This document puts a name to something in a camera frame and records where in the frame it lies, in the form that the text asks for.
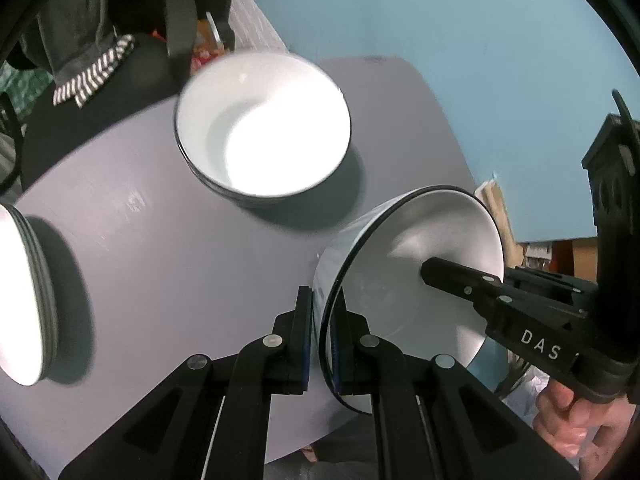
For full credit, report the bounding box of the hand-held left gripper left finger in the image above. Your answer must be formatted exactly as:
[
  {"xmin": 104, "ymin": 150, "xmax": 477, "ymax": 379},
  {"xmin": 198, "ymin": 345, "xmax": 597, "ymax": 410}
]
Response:
[{"xmin": 57, "ymin": 285, "xmax": 315, "ymax": 480}]

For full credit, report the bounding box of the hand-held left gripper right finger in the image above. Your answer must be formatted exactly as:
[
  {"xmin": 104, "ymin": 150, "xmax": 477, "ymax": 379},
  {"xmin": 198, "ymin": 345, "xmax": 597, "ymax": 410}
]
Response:
[{"xmin": 327, "ymin": 295, "xmax": 581, "ymax": 480}]

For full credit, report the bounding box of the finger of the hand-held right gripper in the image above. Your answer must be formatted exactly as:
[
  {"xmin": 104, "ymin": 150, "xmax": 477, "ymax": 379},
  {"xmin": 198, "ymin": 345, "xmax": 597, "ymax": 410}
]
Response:
[
  {"xmin": 502, "ymin": 265, "xmax": 599, "ymax": 298},
  {"xmin": 420, "ymin": 257, "xmax": 517, "ymax": 321}
]

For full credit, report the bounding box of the white bowl black rim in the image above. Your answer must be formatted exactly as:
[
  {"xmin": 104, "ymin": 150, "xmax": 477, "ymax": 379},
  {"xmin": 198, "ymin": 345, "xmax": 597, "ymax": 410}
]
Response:
[
  {"xmin": 312, "ymin": 186, "xmax": 505, "ymax": 415},
  {"xmin": 176, "ymin": 135, "xmax": 321, "ymax": 207},
  {"xmin": 174, "ymin": 51, "xmax": 352, "ymax": 199}
]

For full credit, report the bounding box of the stack of white plates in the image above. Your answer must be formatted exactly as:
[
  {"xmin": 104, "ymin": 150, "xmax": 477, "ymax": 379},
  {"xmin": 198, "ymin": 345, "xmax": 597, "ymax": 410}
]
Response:
[{"xmin": 10, "ymin": 205, "xmax": 57, "ymax": 384}]

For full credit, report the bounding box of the person's right hand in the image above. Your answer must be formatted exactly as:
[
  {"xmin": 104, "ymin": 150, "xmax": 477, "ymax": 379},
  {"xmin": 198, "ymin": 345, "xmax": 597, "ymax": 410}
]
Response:
[{"xmin": 535, "ymin": 378, "xmax": 640, "ymax": 473}]

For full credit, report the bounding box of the cardboard box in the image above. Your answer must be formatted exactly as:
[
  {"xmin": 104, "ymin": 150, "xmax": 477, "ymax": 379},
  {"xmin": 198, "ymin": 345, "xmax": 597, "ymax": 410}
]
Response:
[{"xmin": 569, "ymin": 237, "xmax": 602, "ymax": 282}]

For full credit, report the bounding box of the white plastic bag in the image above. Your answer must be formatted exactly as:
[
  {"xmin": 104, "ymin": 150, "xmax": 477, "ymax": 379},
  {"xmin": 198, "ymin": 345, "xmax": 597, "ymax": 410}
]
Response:
[{"xmin": 497, "ymin": 357, "xmax": 552, "ymax": 417}]

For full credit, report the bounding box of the brown paper bag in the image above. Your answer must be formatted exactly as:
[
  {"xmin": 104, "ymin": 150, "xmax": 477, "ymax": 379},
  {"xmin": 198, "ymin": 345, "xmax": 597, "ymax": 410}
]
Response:
[{"xmin": 472, "ymin": 172, "xmax": 523, "ymax": 270}]

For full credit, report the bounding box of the dark grey cloth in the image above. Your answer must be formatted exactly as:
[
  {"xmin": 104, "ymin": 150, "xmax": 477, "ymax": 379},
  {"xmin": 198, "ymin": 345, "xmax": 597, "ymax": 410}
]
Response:
[{"xmin": 300, "ymin": 410, "xmax": 386, "ymax": 480}]

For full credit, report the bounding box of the red snack packet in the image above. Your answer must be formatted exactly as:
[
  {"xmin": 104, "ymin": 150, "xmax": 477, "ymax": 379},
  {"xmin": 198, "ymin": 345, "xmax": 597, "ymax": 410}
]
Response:
[{"xmin": 190, "ymin": 46, "xmax": 227, "ymax": 74}]

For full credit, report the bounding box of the black chair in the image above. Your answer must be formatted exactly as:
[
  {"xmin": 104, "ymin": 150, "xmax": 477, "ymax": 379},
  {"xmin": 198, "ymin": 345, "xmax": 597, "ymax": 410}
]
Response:
[{"xmin": 0, "ymin": 0, "xmax": 241, "ymax": 196}]

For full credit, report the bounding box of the orange snack packet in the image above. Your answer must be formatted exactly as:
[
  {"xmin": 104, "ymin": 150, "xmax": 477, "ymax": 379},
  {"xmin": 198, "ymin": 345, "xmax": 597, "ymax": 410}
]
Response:
[{"xmin": 196, "ymin": 12, "xmax": 224, "ymax": 52}]

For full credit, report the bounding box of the dark garment with striped trim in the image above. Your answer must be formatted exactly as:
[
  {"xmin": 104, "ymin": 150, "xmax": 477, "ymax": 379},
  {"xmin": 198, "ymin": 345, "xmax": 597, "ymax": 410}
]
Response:
[{"xmin": 36, "ymin": 0, "xmax": 137, "ymax": 109}]

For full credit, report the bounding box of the green checked cloth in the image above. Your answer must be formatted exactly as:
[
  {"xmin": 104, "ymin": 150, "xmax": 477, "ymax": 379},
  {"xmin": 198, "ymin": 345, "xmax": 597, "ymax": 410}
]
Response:
[{"xmin": 0, "ymin": 66, "xmax": 54, "ymax": 134}]

